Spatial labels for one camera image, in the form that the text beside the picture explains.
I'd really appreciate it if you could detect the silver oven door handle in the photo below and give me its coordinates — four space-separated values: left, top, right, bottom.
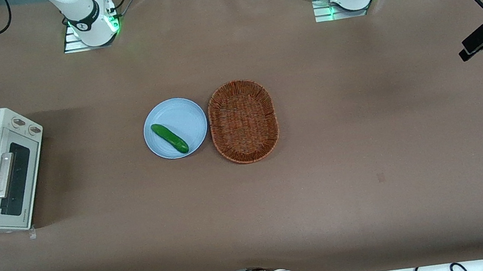
0 151 22 199

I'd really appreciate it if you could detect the oven door with glass window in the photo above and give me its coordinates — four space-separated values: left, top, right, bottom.
0 121 54 233

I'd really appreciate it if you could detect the green cucumber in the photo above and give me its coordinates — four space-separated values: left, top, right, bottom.
150 119 190 158

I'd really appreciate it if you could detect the light blue round plate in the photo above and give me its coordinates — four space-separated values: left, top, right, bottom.
139 94 212 163

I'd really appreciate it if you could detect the brown table cover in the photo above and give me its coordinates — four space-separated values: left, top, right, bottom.
0 0 483 271

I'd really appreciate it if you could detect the oval brown wicker basket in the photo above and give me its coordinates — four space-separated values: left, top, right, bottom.
203 75 284 169

